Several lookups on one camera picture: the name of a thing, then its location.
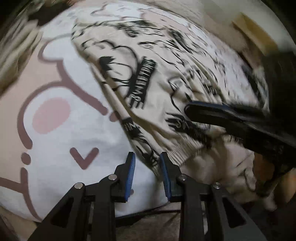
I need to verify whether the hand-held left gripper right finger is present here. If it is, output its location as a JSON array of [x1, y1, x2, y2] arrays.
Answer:
[[160, 152, 267, 241]]

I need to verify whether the bear printed bed sheet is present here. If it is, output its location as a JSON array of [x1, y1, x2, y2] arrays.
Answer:
[[0, 0, 208, 220]]

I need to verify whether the cream cabinet shelf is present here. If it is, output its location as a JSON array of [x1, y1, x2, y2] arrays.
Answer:
[[232, 13, 278, 55]]

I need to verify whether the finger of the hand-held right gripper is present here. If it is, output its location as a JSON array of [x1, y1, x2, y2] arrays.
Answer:
[[184, 101, 273, 144]]

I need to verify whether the black cable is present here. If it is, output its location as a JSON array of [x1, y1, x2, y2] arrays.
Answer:
[[116, 207, 183, 219]]

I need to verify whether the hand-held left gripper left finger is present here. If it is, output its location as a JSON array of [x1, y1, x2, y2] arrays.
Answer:
[[28, 152, 136, 241]]

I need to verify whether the cream black printed sweater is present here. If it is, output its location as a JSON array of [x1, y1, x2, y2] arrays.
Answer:
[[70, 14, 278, 211]]

